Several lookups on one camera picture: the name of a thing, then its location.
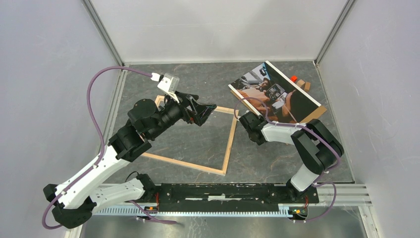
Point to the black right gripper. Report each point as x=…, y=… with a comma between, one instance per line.
x=261, y=118

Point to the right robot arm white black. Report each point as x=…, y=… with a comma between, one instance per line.
x=317, y=147

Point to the printed photo with white border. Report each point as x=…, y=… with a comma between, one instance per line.
x=269, y=91

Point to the light wooden picture frame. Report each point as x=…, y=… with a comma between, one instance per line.
x=203, y=148

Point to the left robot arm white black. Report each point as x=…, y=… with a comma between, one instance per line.
x=74, y=201

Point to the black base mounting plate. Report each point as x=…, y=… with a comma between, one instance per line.
x=223, y=197

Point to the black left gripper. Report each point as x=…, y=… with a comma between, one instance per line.
x=202, y=111

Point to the small wooden cube block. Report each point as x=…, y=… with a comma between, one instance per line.
x=300, y=83

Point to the aluminium rail with comb strip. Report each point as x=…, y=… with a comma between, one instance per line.
x=338, y=195

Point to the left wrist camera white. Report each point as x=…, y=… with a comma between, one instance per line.
x=167, y=83

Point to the rectangular wooden block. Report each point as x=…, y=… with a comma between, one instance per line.
x=307, y=86

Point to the brown cardboard backing board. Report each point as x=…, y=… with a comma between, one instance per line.
x=313, y=115

